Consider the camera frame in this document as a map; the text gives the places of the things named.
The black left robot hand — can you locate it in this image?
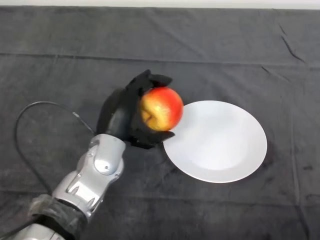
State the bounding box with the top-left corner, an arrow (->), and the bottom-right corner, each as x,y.
96,69 -> 176,150

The red yellow apple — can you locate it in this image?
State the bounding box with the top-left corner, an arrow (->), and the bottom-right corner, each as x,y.
139,86 -> 185,132

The white round plate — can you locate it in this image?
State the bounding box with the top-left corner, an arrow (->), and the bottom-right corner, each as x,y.
162,100 -> 268,184

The black table cloth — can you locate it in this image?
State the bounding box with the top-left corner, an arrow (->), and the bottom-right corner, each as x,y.
0,5 -> 320,240

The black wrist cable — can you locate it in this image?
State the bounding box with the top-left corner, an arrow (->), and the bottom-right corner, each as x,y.
0,100 -> 95,237

